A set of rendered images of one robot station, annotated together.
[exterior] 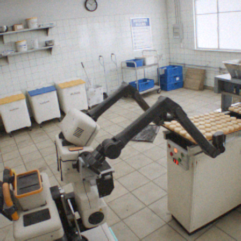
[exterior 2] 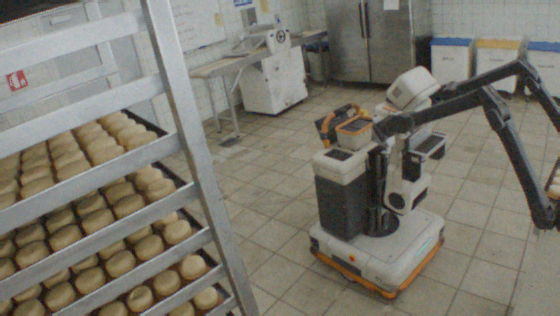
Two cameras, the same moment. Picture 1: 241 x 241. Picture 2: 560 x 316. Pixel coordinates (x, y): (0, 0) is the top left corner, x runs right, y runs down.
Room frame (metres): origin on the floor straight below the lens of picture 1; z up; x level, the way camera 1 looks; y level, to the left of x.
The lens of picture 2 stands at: (0.15, -1.00, 1.68)
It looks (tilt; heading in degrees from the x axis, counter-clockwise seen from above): 27 degrees down; 76
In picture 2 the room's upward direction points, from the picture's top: 11 degrees counter-clockwise
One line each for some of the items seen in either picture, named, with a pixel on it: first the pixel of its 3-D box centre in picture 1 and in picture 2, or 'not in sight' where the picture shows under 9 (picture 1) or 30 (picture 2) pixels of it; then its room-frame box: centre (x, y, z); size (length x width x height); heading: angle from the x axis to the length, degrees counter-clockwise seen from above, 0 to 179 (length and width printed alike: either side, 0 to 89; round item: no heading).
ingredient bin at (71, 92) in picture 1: (71, 97); not in sight; (4.88, 1.01, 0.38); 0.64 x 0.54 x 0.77; 27
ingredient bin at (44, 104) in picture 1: (43, 105); (547, 70); (4.56, 1.58, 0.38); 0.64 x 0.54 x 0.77; 29
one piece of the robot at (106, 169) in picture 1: (96, 170); (422, 150); (1.17, 0.18, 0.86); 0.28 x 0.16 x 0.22; 22
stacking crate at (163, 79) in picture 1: (170, 77); not in sight; (6.11, -1.51, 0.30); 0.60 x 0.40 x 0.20; 120
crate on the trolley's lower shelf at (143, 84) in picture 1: (141, 84); not in sight; (5.70, -0.65, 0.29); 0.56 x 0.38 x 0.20; 128
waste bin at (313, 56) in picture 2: not in sight; (321, 60); (2.77, 4.82, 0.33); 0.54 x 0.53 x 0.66; 120
